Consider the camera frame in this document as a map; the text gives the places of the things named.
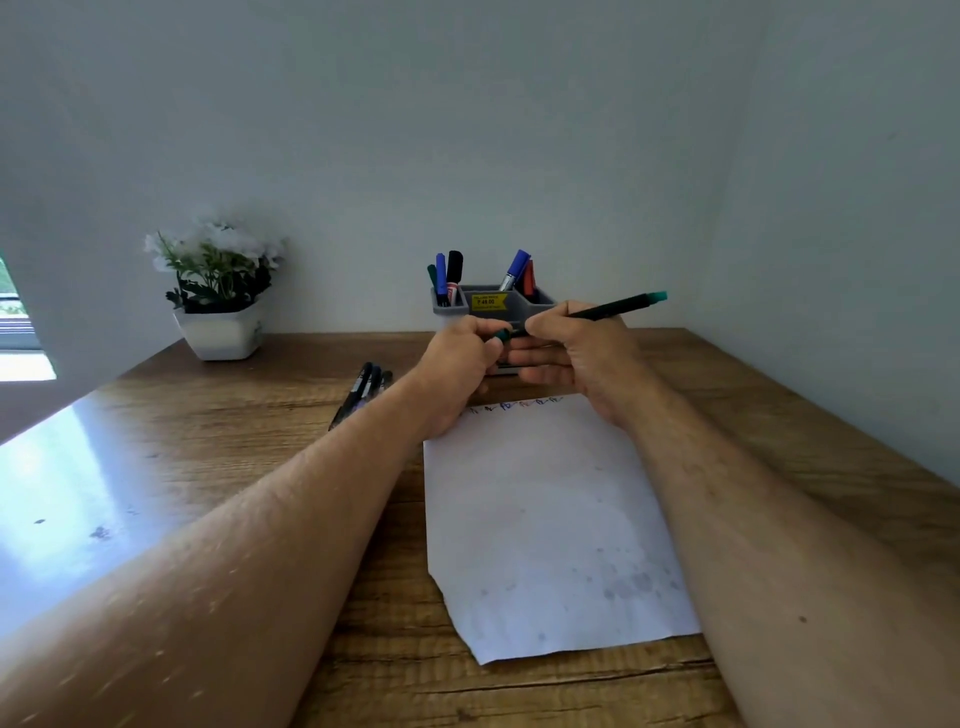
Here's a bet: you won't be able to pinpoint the person's left hand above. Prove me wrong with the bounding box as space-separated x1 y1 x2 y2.
401 314 513 440

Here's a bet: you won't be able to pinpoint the person's right hand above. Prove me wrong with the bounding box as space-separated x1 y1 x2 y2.
506 301 665 433

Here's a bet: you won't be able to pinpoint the bunch of pens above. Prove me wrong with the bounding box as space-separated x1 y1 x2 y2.
352 365 394 414

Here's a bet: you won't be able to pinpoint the black slim marker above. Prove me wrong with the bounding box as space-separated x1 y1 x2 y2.
328 362 375 433

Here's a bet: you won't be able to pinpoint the thick blue silver banded marker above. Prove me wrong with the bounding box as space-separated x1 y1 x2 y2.
498 249 532 292

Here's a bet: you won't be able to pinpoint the white paper sheet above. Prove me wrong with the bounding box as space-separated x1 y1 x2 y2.
423 393 703 667

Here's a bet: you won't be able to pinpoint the person's left forearm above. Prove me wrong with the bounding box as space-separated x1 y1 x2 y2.
0 378 444 728

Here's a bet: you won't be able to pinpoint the person's right forearm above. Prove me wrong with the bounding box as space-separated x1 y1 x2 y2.
622 382 960 728

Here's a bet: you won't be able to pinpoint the grey white desk organizer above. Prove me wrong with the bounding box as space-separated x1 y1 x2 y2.
431 283 558 376

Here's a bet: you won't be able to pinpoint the white potted flower plant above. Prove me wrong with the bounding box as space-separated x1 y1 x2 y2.
143 213 288 363

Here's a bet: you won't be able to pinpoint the grey window frame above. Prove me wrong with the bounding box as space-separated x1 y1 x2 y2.
0 254 43 354

